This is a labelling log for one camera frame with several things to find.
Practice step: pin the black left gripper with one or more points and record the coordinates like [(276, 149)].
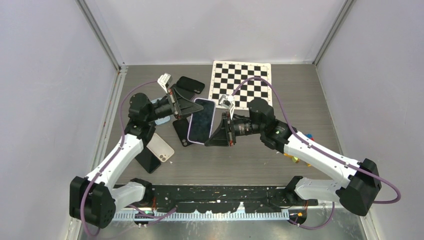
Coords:
[(183, 106)]

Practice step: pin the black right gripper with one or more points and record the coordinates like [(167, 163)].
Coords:
[(220, 137)]

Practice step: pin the black phone case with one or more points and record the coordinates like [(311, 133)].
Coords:
[(181, 128)]

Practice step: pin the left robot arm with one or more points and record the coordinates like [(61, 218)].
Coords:
[(135, 135)]

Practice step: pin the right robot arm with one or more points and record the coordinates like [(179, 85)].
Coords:
[(352, 184)]

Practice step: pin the black white chessboard mat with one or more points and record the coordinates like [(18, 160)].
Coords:
[(226, 76)]

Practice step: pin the red blue toy block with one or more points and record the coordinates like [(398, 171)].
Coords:
[(309, 136)]

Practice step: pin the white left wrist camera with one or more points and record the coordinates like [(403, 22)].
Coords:
[(164, 81)]

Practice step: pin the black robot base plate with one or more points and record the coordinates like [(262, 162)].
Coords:
[(220, 199)]

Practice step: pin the aluminium front rail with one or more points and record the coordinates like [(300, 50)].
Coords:
[(100, 204)]

